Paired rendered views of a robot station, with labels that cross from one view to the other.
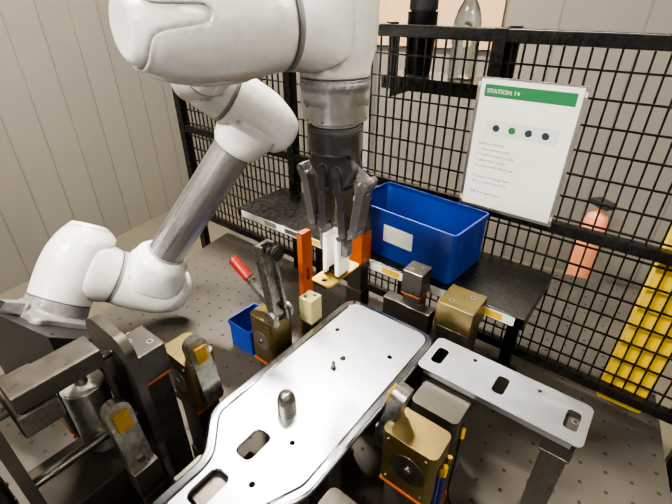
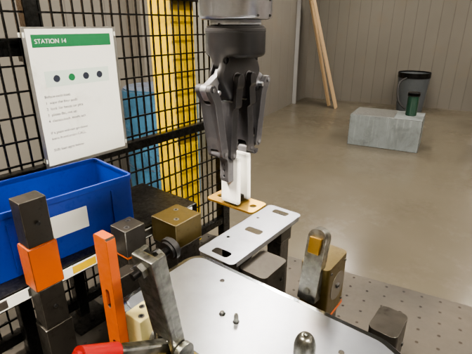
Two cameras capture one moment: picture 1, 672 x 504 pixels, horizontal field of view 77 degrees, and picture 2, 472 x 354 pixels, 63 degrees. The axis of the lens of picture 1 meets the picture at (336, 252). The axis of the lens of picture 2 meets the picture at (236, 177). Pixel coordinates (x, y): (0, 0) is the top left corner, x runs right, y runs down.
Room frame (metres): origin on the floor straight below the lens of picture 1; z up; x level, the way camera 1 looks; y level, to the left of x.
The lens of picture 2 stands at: (0.57, 0.51, 1.46)
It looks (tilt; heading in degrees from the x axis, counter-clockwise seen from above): 22 degrees down; 270
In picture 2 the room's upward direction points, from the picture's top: straight up
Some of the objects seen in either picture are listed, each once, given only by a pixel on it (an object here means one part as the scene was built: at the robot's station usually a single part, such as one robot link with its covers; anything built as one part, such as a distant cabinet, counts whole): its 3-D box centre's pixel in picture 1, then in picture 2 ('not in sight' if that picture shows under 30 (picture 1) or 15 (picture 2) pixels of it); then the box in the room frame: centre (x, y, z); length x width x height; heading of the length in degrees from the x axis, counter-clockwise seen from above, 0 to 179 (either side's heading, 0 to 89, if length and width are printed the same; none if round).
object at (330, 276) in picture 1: (336, 269); (236, 198); (0.57, 0.00, 1.22); 0.08 x 0.04 x 0.01; 142
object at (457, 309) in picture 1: (450, 360); (180, 280); (0.71, -0.27, 0.88); 0.08 x 0.08 x 0.36; 52
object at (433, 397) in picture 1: (438, 452); (265, 312); (0.50, -0.20, 0.84); 0.12 x 0.07 x 0.28; 52
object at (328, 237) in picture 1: (330, 249); (230, 179); (0.58, 0.01, 1.26); 0.03 x 0.01 x 0.07; 142
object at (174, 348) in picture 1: (200, 413); not in sight; (0.56, 0.27, 0.88); 0.11 x 0.07 x 0.37; 52
